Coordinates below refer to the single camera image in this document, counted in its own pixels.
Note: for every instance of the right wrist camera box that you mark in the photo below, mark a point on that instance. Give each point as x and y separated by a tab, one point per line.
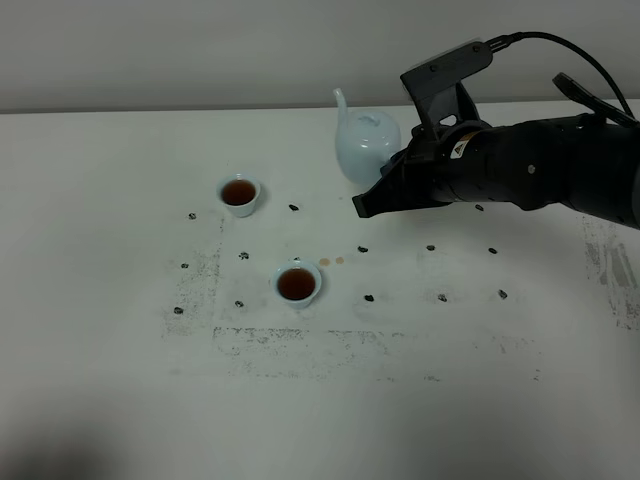
436	90

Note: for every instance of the light blue teacup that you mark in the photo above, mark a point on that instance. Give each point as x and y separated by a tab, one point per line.
239	193
297	283

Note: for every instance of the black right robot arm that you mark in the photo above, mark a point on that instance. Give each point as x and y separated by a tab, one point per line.
581	162

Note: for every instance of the near light blue teacup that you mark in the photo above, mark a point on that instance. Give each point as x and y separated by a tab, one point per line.
297	283

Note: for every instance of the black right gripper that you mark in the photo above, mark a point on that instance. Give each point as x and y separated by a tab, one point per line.
424	177

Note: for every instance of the light blue porcelain teapot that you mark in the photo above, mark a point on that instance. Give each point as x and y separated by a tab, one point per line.
365	140

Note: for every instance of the far light blue teacup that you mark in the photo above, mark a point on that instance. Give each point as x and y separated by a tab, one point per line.
239	193

